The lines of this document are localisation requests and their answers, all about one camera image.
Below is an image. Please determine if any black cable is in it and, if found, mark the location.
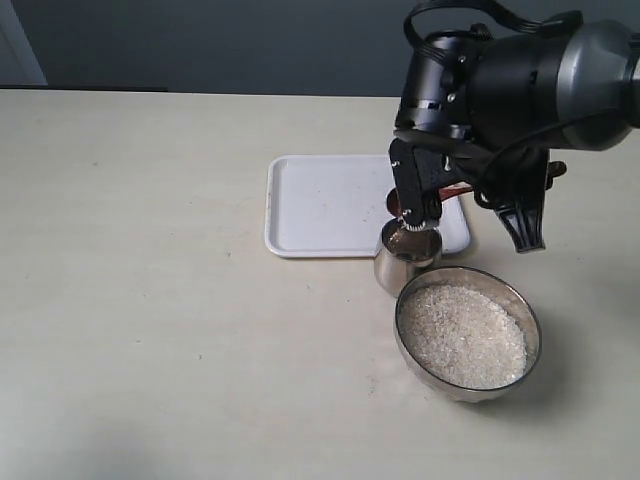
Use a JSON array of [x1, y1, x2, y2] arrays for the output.
[[402, 0, 640, 209]]

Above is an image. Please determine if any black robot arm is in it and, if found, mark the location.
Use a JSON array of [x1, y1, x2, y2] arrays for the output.
[[389, 20, 639, 253]]

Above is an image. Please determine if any steel bowl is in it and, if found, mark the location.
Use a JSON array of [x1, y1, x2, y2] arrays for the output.
[[393, 266, 542, 403]]

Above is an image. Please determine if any white rectangular plastic tray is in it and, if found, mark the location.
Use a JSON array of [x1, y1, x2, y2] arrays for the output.
[[264, 153, 474, 260]]

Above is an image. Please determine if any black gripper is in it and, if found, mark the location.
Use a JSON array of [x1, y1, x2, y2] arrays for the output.
[[388, 128, 550, 254]]

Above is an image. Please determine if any small steel cup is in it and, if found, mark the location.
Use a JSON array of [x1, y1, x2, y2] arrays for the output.
[[374, 219, 442, 298]]

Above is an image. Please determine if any brown wooden spoon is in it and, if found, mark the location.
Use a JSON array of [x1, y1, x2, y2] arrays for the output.
[[386, 161, 567, 218]]

